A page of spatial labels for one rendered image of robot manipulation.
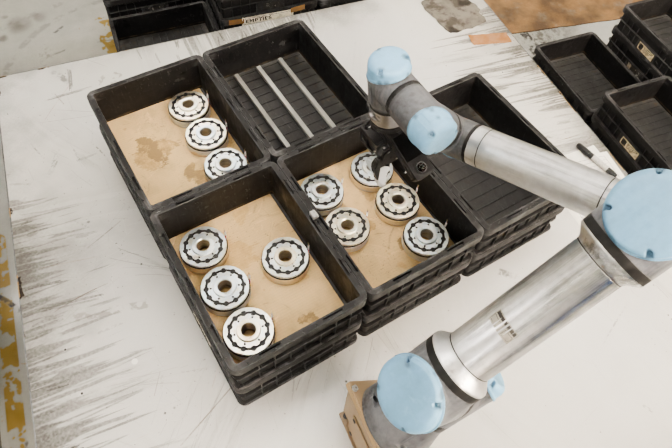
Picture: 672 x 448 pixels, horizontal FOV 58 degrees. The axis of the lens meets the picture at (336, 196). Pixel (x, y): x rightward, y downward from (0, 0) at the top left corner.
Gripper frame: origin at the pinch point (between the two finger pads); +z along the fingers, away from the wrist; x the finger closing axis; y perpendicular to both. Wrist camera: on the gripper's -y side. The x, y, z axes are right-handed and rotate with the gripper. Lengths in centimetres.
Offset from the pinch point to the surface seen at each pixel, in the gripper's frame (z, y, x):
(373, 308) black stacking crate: 10.9, -18.5, 18.1
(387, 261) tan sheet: 12.4, -10.7, 9.1
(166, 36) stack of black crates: 68, 148, 13
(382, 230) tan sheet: 12.9, -3.4, 5.5
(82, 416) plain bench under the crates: 15, -4, 80
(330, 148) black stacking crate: 6.2, 18.7, 5.2
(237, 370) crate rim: -4, -19, 48
